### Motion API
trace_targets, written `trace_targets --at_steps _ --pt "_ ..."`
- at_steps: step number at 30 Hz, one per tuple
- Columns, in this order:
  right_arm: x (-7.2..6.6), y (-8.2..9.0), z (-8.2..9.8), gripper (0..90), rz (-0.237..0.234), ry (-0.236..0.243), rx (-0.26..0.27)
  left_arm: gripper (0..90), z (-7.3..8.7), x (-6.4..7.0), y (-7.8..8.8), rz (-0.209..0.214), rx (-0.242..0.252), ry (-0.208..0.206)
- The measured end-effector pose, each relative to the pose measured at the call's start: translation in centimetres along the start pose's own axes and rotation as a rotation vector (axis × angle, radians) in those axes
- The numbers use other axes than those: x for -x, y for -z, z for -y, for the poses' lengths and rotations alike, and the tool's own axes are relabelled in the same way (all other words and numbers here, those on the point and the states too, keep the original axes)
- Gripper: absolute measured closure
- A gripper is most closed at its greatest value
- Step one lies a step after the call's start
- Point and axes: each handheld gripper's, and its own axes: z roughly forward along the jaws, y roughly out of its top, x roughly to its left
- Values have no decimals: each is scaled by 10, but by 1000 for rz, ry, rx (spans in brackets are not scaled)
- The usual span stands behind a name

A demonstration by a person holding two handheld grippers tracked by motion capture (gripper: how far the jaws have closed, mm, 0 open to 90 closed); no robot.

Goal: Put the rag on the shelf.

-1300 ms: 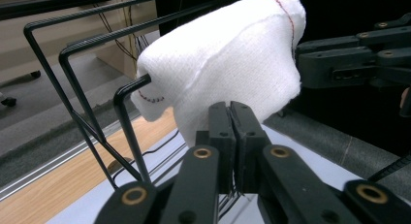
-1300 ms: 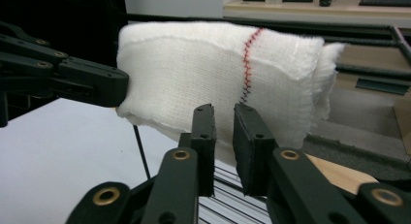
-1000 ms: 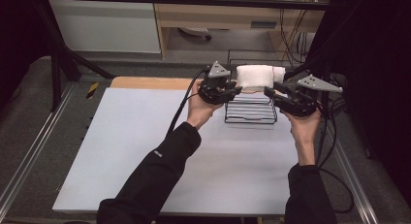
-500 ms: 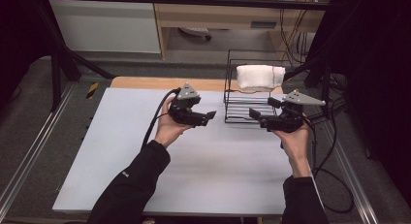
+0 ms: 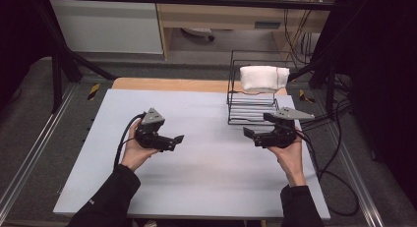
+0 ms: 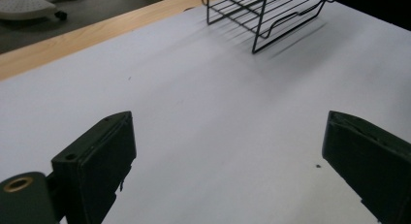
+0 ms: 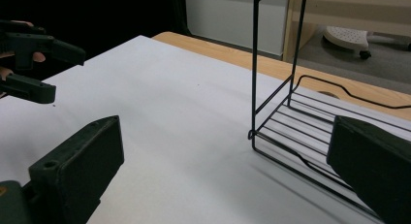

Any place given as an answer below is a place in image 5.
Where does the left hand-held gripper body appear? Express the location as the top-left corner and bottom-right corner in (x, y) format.
(134, 107), (177, 153)

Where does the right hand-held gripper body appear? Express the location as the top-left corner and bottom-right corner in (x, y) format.
(254, 106), (316, 149)

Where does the black wire rack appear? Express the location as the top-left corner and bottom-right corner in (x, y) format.
(226, 49), (298, 127)

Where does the white towel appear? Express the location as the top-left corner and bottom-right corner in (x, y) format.
(239, 65), (291, 94)

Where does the person's left hand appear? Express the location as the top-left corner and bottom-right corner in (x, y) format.
(120, 119), (159, 173)

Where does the person's right hand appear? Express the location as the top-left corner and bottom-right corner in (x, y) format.
(267, 134), (308, 188)

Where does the yellow black floor tape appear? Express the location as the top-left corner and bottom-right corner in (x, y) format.
(87, 83), (101, 101)
(298, 88), (317, 104)

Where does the chair base with caster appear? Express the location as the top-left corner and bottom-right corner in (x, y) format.
(180, 27), (216, 42)

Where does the wooden desk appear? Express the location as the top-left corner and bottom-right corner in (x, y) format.
(152, 0), (338, 60)

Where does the white cabinet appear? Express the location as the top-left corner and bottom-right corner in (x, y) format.
(49, 0), (164, 55)

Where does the black curtain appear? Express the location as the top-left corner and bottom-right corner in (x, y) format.
(0, 0), (55, 110)
(311, 0), (417, 205)

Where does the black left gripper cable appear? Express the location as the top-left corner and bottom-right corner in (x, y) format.
(112, 112), (148, 171)

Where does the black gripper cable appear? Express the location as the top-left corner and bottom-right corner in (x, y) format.
(112, 112), (148, 171)
(294, 128), (360, 218)

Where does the black floor cable bundle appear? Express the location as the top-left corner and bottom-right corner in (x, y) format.
(299, 74), (354, 133)

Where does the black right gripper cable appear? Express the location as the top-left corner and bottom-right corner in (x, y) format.
(294, 128), (360, 218)

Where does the aluminium rail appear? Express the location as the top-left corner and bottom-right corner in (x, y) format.
(0, 84), (79, 215)
(327, 121), (386, 227)

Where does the hanging cable bundle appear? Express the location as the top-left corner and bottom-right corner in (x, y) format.
(282, 7), (317, 66)

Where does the black metal frame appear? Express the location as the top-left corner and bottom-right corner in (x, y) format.
(33, 0), (350, 120)

